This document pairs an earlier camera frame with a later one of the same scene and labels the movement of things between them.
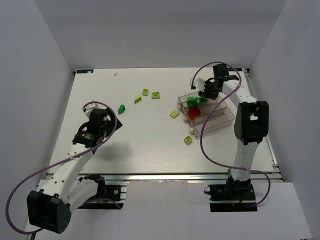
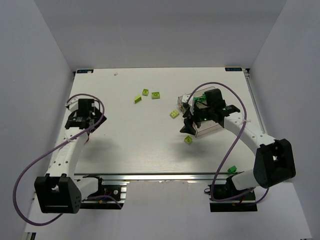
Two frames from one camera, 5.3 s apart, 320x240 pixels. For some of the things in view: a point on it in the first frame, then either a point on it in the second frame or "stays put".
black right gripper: x=210 y=92 → x=195 y=116
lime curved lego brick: x=137 y=98 stays put
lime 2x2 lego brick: x=174 y=114 stays put
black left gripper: x=114 y=124 → x=97 y=119
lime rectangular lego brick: x=155 y=95 stays put
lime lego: x=188 y=139 stays put
